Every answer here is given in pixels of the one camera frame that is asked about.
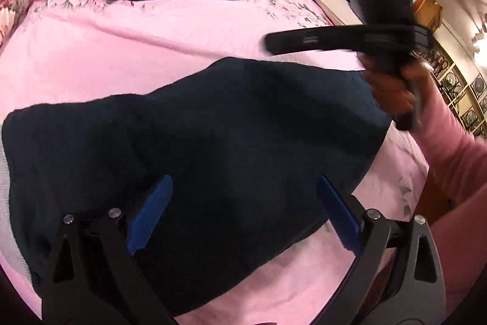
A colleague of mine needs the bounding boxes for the pink floral bed sheet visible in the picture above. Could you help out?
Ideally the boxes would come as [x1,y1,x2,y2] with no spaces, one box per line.
[0,0,430,325]

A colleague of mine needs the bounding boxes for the dark navy pants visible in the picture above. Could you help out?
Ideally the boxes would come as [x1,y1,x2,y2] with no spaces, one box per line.
[2,56,392,316]

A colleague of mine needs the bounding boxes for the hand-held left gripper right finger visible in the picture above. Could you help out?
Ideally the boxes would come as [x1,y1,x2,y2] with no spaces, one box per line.
[317,174,447,325]

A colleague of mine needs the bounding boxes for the wall rack of decorative plates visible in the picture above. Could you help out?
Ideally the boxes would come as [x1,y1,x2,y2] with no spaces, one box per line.
[428,43,487,139]

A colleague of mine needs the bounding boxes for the cream quilted pillow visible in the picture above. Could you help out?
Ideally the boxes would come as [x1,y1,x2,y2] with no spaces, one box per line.
[313,0,368,26]

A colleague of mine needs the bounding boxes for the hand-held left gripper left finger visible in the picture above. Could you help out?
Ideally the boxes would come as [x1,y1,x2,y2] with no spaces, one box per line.
[41,175,179,325]

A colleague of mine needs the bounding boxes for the wall lamp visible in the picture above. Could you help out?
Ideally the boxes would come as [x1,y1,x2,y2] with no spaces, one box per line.
[471,15,487,55]

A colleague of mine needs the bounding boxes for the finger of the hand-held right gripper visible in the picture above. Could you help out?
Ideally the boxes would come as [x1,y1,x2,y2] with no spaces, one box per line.
[264,24,419,55]

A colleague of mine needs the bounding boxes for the person's right hand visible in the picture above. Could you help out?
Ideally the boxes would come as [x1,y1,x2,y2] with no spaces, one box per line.
[359,53,423,128]

